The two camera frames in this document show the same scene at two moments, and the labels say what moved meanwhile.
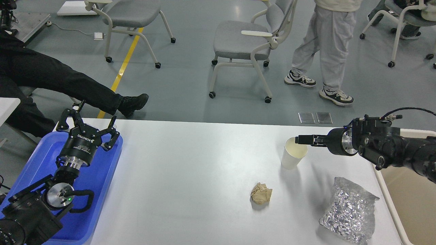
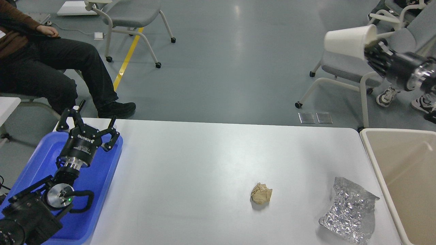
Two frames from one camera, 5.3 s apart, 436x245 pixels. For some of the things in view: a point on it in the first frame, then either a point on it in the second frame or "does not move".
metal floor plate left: [306, 117] does not move
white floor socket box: [98, 36] does not move
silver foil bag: [350, 215] does not move
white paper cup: [292, 153] to [351, 42]
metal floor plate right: [324, 117] does not move
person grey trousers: [330, 32] to [424, 104]
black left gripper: [84, 140] does not move
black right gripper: [339, 141] to [416, 70]
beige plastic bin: [411, 197] does not move
